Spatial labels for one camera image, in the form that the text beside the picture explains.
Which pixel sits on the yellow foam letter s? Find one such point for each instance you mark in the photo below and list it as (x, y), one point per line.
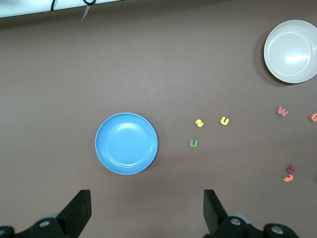
(199, 123)

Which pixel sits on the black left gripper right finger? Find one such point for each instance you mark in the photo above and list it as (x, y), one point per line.
(223, 225)

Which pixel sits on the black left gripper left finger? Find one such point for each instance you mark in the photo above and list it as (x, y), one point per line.
(62, 223)

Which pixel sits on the pink foam letter w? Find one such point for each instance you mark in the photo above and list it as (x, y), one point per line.
(283, 112)

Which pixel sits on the brown table cover sheet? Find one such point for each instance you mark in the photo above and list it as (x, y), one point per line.
(158, 74)

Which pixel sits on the green foam letter u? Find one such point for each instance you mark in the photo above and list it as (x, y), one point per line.
(193, 146)

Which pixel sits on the dark red foam letter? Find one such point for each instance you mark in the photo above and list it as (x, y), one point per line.
(290, 169)

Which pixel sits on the yellow foam letter u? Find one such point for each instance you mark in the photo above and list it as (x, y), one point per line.
(224, 123)

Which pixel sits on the blue plate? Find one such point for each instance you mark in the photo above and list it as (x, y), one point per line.
(126, 143)

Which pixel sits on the orange foam letter t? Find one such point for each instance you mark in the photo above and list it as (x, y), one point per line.
(288, 178)

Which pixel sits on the orange foam letter e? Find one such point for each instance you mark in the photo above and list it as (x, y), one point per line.
(311, 117)

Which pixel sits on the beige plate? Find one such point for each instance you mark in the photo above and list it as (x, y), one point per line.
(289, 52)

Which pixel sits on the grey tape strip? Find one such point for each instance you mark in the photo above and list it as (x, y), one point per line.
(85, 13)

